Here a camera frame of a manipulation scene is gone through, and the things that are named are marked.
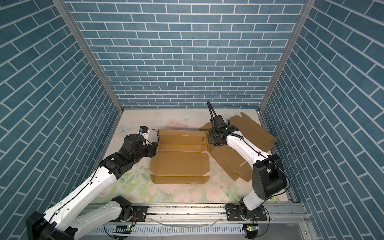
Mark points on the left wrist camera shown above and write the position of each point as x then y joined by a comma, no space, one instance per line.
143,130

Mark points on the brown cardboard box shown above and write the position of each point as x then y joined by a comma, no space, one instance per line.
182,158
250,143

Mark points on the left green circuit board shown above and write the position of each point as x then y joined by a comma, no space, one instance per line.
122,230

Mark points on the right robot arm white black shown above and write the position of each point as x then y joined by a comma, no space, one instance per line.
267,180

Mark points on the green circuit board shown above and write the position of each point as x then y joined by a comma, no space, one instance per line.
122,230
251,228

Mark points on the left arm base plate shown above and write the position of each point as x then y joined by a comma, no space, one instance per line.
134,214

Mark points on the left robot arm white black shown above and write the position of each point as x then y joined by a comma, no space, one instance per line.
64,220

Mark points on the aluminium corner post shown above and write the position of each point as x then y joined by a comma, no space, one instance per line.
77,34
303,16

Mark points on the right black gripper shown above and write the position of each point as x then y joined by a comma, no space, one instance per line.
211,139

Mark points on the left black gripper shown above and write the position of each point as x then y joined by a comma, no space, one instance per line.
152,149

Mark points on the left aluminium corner post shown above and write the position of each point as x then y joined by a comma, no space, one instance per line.
77,34

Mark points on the right green circuit board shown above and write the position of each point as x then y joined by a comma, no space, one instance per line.
251,228

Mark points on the aluminium front rail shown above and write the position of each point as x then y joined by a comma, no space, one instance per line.
188,214

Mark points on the white slotted cable duct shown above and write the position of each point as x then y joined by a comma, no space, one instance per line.
160,230

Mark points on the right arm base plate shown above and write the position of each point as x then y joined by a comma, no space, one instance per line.
237,213

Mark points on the right aluminium corner post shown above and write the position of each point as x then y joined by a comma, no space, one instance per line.
303,16

